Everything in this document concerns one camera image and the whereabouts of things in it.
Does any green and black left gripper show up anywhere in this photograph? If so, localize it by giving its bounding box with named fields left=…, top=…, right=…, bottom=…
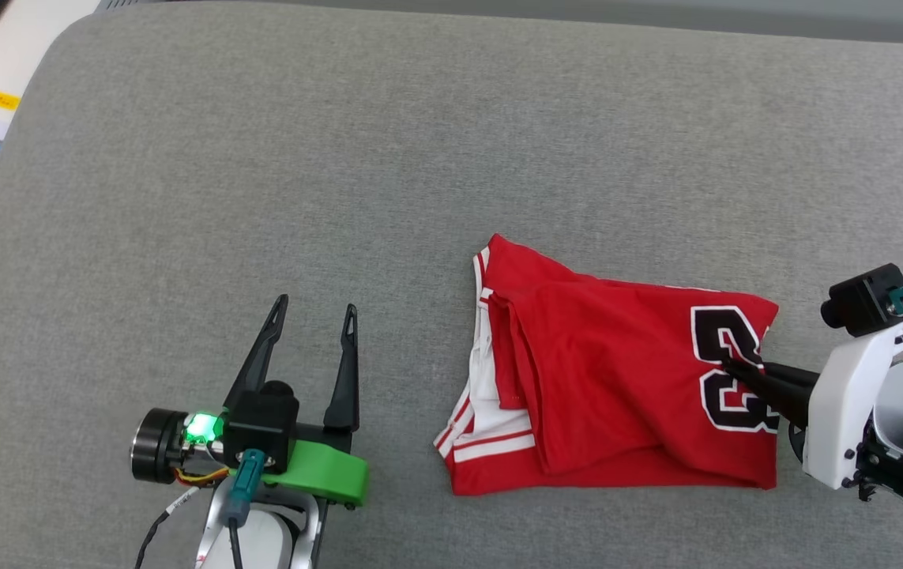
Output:
left=130, top=294, right=371, bottom=508

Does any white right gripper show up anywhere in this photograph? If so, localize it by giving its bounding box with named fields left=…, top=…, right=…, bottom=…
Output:
left=723, top=315, right=903, bottom=491

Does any red and white jersey garment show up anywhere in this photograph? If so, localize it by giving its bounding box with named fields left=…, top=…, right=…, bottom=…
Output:
left=434, top=233, right=781, bottom=498

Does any grey fabric sofa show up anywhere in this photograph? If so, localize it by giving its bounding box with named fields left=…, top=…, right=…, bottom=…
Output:
left=0, top=0, right=903, bottom=569

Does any white box with yellow label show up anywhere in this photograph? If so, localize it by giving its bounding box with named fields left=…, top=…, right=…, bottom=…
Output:
left=0, top=0, right=101, bottom=169

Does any thin black cable white label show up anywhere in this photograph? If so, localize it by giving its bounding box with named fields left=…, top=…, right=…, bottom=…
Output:
left=134, top=484, right=204, bottom=569

